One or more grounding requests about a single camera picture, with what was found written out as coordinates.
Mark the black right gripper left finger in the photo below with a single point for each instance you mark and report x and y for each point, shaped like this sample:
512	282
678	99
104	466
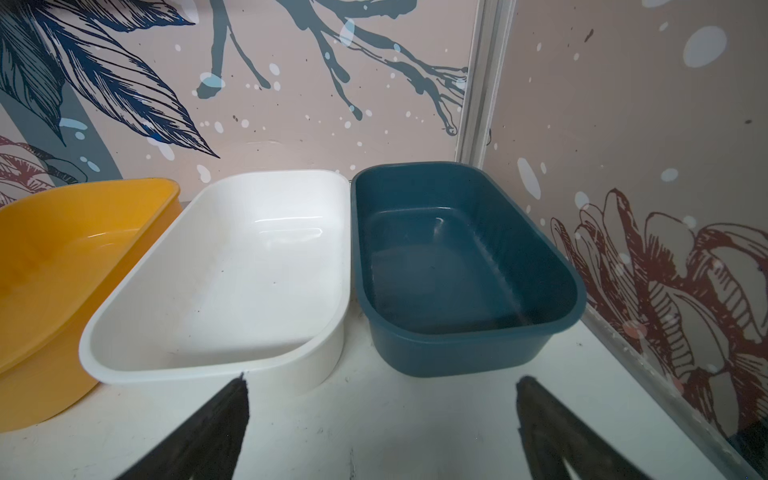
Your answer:
206	446

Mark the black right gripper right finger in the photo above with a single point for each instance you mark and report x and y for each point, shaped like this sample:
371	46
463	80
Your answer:
557	443

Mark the white plastic container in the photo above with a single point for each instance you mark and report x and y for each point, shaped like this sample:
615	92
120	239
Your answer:
252	280

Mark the teal plastic container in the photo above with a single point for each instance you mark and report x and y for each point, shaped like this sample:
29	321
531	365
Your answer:
452	275

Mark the yellow plastic container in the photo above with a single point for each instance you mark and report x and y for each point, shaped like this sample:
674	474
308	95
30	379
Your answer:
63	252

